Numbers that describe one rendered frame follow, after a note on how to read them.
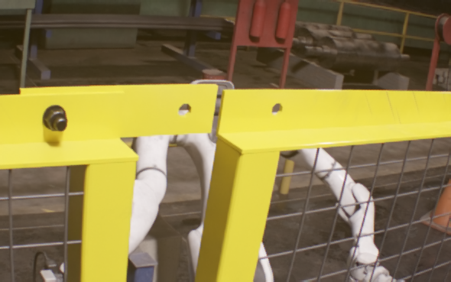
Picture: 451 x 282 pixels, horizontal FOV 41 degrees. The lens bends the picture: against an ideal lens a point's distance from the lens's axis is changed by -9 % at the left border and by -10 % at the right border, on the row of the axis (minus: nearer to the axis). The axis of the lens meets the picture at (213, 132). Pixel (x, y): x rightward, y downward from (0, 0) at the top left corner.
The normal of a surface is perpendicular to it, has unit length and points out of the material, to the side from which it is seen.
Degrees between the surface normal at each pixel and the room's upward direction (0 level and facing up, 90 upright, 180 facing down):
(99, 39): 90
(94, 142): 0
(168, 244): 90
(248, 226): 90
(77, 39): 90
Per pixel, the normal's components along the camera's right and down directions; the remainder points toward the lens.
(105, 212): 0.51, 0.34
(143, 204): 0.65, -0.45
